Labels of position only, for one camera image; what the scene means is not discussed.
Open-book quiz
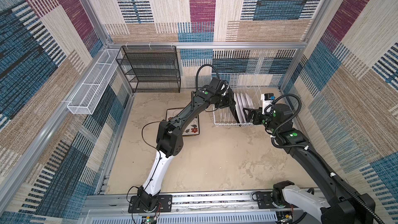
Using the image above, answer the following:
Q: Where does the white round plate one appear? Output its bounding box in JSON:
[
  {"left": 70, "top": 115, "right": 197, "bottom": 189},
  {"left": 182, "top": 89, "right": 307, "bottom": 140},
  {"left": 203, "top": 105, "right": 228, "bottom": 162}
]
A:
[{"left": 234, "top": 93, "right": 246, "bottom": 123}]

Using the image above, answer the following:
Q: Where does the white round plate two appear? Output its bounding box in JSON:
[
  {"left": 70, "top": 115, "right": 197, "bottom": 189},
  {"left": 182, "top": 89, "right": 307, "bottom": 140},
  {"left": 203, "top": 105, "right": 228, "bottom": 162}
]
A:
[{"left": 239, "top": 93, "right": 248, "bottom": 116}]

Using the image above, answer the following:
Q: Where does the floral square plate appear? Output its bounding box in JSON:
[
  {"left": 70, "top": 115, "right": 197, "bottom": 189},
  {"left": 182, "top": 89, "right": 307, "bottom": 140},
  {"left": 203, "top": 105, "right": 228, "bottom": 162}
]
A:
[{"left": 166, "top": 108, "right": 200, "bottom": 136}]

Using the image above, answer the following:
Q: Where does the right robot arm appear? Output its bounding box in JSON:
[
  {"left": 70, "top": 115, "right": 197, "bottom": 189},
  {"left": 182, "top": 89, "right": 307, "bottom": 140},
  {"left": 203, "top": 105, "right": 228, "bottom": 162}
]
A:
[{"left": 242, "top": 103, "right": 383, "bottom": 224}]

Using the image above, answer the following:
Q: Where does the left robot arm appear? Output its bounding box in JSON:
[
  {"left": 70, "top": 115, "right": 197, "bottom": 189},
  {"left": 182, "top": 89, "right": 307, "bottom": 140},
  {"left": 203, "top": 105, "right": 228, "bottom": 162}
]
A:
[{"left": 137, "top": 77, "right": 235, "bottom": 211}]

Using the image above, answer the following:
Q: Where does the white round plate three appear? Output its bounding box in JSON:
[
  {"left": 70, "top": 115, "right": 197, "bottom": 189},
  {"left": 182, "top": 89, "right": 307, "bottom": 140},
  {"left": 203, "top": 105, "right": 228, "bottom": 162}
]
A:
[{"left": 245, "top": 93, "right": 255, "bottom": 109}]

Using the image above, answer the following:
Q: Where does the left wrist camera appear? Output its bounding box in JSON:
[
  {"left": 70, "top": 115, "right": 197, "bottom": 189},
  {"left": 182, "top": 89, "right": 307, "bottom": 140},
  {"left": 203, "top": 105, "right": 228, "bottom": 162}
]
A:
[{"left": 219, "top": 80, "right": 229, "bottom": 95}]

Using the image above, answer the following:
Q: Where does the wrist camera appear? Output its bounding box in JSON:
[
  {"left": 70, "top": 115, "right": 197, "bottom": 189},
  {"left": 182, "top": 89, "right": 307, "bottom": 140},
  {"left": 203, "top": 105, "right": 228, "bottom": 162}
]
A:
[
  {"left": 219, "top": 80, "right": 229, "bottom": 95},
  {"left": 261, "top": 93, "right": 275, "bottom": 115}
]

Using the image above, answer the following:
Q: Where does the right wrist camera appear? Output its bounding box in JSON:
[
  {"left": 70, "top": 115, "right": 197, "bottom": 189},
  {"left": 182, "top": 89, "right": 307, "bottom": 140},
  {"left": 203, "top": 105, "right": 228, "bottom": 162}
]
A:
[{"left": 261, "top": 93, "right": 275, "bottom": 115}]

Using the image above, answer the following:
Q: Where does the white wire dish rack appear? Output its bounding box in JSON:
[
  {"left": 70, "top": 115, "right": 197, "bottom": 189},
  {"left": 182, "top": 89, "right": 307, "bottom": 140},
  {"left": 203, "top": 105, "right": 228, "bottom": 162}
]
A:
[{"left": 213, "top": 73, "right": 278, "bottom": 127}]

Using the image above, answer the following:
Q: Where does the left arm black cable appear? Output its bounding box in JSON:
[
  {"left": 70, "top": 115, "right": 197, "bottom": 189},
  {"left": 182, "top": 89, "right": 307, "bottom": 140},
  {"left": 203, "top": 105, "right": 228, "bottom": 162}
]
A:
[{"left": 195, "top": 64, "right": 221, "bottom": 91}]

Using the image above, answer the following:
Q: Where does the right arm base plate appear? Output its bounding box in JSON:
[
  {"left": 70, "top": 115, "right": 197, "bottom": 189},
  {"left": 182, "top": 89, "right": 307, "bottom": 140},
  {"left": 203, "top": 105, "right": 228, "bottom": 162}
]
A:
[{"left": 251, "top": 191, "right": 297, "bottom": 209}]

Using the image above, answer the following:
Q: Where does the black wire shelf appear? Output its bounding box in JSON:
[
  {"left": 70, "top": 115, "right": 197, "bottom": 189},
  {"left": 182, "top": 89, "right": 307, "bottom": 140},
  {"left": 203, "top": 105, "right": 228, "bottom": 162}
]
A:
[{"left": 116, "top": 46, "right": 181, "bottom": 93}]

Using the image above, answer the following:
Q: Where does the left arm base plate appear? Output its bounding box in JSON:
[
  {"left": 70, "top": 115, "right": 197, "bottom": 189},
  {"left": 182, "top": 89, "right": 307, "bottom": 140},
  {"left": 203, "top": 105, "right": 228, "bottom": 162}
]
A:
[{"left": 128, "top": 195, "right": 173, "bottom": 214}]

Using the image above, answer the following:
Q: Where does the white mesh wall basket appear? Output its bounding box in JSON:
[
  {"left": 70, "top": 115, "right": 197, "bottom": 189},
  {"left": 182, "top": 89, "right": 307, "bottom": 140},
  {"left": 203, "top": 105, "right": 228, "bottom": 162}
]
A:
[{"left": 67, "top": 49, "right": 119, "bottom": 115}]

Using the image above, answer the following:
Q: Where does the aluminium mounting rail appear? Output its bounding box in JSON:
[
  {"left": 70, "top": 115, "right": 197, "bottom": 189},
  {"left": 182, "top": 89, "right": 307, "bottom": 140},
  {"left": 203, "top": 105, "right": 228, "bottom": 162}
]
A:
[{"left": 77, "top": 189, "right": 355, "bottom": 224}]

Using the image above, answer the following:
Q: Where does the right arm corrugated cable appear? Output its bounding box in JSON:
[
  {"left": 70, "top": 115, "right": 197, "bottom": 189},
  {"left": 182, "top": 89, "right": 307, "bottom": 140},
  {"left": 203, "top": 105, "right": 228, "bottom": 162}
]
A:
[{"left": 264, "top": 93, "right": 386, "bottom": 224}]

